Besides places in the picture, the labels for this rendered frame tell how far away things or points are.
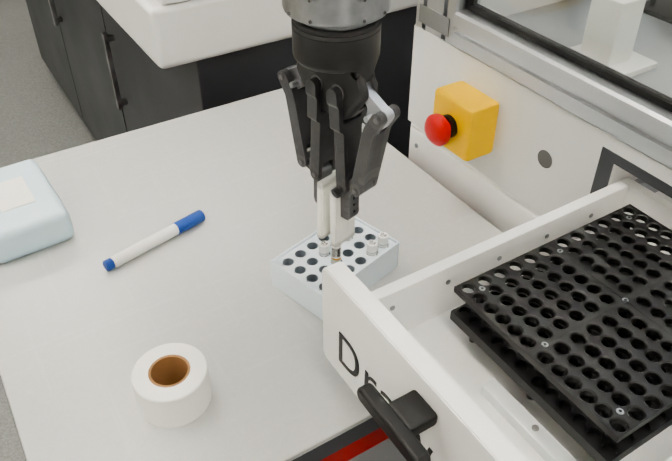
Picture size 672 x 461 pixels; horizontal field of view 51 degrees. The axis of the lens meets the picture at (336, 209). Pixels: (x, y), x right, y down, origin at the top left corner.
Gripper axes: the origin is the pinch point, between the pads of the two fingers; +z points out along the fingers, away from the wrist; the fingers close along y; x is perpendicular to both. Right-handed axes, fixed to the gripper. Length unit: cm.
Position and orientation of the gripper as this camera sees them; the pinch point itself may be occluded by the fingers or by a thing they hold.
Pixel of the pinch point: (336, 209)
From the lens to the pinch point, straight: 70.6
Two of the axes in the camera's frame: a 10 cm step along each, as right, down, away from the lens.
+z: 0.0, 8.0, 6.1
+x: 6.9, -4.4, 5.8
